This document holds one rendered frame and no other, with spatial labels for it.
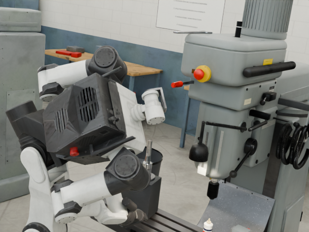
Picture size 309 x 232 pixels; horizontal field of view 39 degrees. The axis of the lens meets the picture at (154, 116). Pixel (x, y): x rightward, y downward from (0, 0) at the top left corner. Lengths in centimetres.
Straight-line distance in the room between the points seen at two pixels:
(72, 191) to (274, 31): 104
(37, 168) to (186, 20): 539
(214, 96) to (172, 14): 539
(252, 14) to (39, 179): 110
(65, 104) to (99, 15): 654
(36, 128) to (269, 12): 104
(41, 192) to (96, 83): 53
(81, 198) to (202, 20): 543
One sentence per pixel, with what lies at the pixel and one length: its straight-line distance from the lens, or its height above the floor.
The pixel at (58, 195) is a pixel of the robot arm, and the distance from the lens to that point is 158.
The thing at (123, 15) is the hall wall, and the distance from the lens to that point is 763.
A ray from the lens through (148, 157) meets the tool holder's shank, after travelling 209.
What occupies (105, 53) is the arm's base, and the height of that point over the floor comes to 179.
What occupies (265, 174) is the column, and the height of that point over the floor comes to 123.
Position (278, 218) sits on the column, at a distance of 229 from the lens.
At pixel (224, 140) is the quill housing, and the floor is 149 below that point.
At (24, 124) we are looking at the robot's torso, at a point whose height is 149.
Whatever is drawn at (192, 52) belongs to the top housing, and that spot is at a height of 183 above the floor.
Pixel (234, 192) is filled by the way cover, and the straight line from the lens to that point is 229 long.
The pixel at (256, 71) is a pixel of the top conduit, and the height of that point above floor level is 180.
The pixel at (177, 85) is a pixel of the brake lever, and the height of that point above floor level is 170.
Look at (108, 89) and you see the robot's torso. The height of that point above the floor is 168.
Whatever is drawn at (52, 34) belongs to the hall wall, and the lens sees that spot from 894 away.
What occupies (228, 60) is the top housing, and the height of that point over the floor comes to 182.
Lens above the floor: 201
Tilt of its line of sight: 15 degrees down
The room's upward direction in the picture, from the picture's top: 7 degrees clockwise
